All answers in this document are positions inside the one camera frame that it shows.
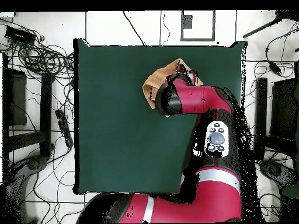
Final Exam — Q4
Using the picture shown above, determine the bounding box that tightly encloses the black electronics box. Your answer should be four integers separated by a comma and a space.
5, 25, 36, 45

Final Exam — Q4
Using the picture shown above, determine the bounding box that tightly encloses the orange terry towel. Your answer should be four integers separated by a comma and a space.
141, 58, 205, 118

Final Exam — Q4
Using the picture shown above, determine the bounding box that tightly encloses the black power strip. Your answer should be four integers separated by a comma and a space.
55, 108, 74, 148

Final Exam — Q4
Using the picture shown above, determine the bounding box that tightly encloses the black cable tangle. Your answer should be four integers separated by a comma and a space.
0, 18, 75, 80

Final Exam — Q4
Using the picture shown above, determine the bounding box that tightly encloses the black power adapter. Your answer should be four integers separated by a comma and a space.
267, 61, 283, 77

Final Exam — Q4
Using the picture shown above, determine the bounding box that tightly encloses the dark green table cloth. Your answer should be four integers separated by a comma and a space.
73, 38, 248, 195

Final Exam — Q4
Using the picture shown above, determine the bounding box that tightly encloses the grey chair base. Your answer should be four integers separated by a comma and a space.
4, 155, 50, 224
258, 159, 298, 194

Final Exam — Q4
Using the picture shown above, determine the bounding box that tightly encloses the black floor cable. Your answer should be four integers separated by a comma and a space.
123, 10, 147, 47

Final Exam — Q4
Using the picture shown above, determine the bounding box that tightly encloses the green object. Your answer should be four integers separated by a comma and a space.
280, 184, 299, 200

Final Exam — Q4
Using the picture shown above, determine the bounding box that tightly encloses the black tripod leg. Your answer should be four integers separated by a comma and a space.
242, 9, 299, 39

